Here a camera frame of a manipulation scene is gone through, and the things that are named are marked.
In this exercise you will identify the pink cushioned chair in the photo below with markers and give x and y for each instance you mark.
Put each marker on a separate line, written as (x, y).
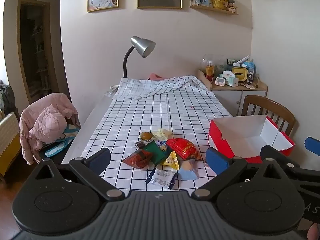
(45, 125)

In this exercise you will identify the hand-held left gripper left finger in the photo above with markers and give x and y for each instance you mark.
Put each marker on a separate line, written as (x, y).
(100, 159)

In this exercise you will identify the orange drink bottle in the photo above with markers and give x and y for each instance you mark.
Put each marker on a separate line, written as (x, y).
(209, 72)

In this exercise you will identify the pale yellow snack packet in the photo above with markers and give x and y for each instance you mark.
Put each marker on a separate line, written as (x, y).
(162, 133)

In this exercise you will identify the white wooden cabinet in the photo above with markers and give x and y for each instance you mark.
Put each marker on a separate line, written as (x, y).
(225, 100)

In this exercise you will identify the white digital timer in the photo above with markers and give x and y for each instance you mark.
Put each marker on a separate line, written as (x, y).
(219, 81)

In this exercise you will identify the white blue snack packet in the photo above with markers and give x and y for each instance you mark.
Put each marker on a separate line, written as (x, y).
(161, 177)

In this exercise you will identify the dark brown snack packet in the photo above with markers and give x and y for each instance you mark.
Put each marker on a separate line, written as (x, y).
(135, 160)

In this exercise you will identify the pale green tissue pack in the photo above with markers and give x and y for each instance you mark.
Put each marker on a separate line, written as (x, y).
(231, 81)

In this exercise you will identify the wooden door frame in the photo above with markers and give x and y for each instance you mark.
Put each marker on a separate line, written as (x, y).
(32, 1)

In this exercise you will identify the brown wooden chair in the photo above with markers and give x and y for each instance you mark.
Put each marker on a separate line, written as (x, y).
(265, 102)

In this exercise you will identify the silver desk lamp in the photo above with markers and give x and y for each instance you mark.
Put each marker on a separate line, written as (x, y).
(143, 45)

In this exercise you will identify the pink item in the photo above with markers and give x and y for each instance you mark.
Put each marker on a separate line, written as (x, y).
(156, 75)

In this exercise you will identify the wooden wall shelf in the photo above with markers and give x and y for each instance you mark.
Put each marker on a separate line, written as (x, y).
(212, 9)

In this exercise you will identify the small blue yellow packet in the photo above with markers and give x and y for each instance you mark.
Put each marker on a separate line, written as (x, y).
(162, 146)

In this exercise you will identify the black bag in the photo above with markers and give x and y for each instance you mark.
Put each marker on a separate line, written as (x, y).
(6, 95)

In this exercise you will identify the red snack packet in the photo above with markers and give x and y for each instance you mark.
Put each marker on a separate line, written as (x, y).
(182, 147)

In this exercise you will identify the small black white device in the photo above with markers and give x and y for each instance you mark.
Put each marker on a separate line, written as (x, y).
(250, 77)

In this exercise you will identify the small purple candy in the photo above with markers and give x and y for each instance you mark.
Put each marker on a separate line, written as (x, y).
(140, 144)

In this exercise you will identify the brown paper packets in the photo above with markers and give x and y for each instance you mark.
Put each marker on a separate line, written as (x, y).
(250, 86)

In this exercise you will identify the light blue cookie packet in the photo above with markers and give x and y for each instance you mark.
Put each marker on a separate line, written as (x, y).
(187, 173)

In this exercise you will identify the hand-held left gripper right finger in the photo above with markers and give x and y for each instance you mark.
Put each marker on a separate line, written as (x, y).
(217, 160)

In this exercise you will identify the red white cardboard box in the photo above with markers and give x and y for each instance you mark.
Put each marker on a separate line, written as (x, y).
(250, 130)

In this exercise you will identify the blue white bag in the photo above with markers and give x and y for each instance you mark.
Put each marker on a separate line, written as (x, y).
(56, 150)

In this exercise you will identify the brown egg clear packet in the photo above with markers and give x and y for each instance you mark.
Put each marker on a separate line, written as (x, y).
(146, 135)

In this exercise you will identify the blue round object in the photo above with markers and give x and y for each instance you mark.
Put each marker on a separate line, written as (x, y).
(250, 66)

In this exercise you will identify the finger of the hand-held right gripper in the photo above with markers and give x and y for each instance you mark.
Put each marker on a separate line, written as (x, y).
(313, 143)
(272, 152)

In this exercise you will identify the person's right hand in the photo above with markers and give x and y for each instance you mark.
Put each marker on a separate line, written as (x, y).
(314, 232)

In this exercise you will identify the yellow tissue box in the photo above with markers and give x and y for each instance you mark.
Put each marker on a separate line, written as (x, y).
(239, 75)

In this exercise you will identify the white checkered tablecloth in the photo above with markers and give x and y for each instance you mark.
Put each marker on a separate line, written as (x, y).
(150, 110)

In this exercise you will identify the clear glass item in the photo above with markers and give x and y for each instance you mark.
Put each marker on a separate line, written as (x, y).
(112, 88)

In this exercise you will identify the green snack packet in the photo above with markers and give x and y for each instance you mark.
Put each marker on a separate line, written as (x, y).
(156, 152)

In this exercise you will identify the small house figurine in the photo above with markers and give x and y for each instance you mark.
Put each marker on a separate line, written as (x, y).
(231, 5)

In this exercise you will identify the white tube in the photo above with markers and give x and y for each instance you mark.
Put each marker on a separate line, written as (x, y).
(242, 60)

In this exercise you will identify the yellow cushioned chair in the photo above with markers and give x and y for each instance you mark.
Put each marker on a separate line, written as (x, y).
(7, 140)

